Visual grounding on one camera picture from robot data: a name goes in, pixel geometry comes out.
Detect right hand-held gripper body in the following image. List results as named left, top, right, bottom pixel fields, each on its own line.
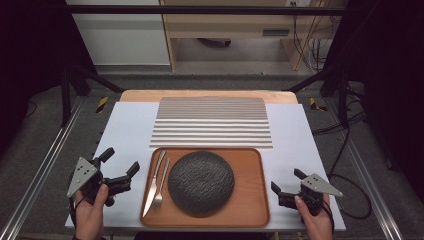
left=294, top=173, right=344, bottom=217

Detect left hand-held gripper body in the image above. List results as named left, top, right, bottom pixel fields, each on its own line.
left=66, top=156, right=116, bottom=208

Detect silver knife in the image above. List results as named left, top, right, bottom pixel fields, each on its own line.
left=142, top=149, right=167, bottom=218

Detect wooden tray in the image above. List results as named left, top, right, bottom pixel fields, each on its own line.
left=139, top=147, right=271, bottom=229

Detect silver fork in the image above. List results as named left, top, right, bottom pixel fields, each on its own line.
left=151, top=157, right=171, bottom=210

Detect black plate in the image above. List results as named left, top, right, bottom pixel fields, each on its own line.
left=167, top=150, right=235, bottom=215

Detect person's left hand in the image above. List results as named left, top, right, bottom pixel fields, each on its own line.
left=73, top=183, right=110, bottom=240

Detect person's right hand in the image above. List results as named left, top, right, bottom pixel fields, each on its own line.
left=294, top=193, right=334, bottom=240

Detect white table sheet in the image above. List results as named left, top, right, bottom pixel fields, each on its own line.
left=64, top=101, right=347, bottom=232

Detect yellow black tape marker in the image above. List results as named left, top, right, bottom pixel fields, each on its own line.
left=95, top=96, right=110, bottom=114
left=309, top=97, right=329, bottom=113

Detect striped placemat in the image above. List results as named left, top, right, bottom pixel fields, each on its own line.
left=149, top=96, right=274, bottom=150

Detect white cabinet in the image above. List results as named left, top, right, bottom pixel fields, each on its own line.
left=64, top=0, right=171, bottom=67

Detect black curtain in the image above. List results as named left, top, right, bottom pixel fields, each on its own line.
left=321, top=0, right=424, bottom=204
left=0, top=0, right=96, bottom=154

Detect light wooden desk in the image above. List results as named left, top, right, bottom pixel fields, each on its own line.
left=159, top=0, right=346, bottom=72

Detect black gripper lanyard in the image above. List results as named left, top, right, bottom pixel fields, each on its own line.
left=68, top=196, right=84, bottom=240
left=321, top=199, right=336, bottom=234

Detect aluminium floor rail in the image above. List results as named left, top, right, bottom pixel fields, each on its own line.
left=0, top=98, right=85, bottom=240
left=324, top=99, right=406, bottom=240

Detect black looped floor cable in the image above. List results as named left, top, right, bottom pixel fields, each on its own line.
left=328, top=128, right=373, bottom=221

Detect bundle of black floor cables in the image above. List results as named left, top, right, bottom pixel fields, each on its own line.
left=312, top=83, right=368, bottom=136

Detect black frame leg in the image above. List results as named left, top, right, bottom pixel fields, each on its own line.
left=287, top=66, right=351, bottom=130
left=59, top=63, right=125, bottom=128

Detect thin black floor cable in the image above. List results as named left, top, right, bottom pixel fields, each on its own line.
left=23, top=99, right=38, bottom=120

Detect black wall cable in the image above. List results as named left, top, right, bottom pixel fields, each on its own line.
left=292, top=4, right=317, bottom=73

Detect dark drawer handle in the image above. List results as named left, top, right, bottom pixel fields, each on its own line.
left=262, top=29, right=291, bottom=37

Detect white wall socket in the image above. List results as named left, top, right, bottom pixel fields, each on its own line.
left=285, top=0, right=313, bottom=8

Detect black frame crossbar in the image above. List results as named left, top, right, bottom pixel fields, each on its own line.
left=64, top=4, right=346, bottom=16

